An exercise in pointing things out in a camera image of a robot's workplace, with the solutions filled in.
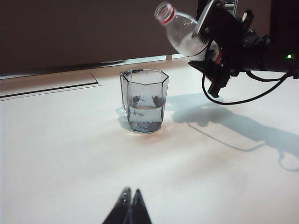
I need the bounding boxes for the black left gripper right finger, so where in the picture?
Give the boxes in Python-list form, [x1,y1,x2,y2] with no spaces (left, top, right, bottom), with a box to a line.
[132,188,153,224]

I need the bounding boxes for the black camera cable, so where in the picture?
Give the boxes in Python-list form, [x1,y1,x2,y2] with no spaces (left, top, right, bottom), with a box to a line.
[201,46,291,105]

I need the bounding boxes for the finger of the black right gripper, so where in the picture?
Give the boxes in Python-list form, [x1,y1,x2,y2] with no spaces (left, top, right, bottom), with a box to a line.
[188,61,226,81]
[192,0,231,45]

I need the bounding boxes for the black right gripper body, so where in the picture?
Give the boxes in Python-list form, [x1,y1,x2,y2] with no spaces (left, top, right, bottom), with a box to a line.
[217,2,246,77]

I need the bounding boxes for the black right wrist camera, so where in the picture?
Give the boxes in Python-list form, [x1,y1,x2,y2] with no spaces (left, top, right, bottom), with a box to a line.
[207,69,232,98]

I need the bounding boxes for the brown round-cornered desk partition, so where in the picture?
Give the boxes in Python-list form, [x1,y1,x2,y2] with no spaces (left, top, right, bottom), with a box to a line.
[270,0,299,39]

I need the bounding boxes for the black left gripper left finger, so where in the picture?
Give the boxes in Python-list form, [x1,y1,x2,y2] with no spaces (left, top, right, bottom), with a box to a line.
[101,186,133,224]

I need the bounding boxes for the grey faceted glass mug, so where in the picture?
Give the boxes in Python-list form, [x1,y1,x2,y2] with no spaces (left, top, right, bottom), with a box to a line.
[119,68,170,134]

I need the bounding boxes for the desk cable tray lid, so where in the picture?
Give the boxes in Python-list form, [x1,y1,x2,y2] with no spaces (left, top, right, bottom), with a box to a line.
[0,72,105,101]

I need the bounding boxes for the clear red-label water bottle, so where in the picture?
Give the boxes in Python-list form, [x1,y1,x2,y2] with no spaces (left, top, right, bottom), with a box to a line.
[154,1,221,63]

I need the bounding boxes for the long brown desk partition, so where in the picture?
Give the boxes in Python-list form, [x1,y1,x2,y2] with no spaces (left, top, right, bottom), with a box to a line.
[0,0,199,76]

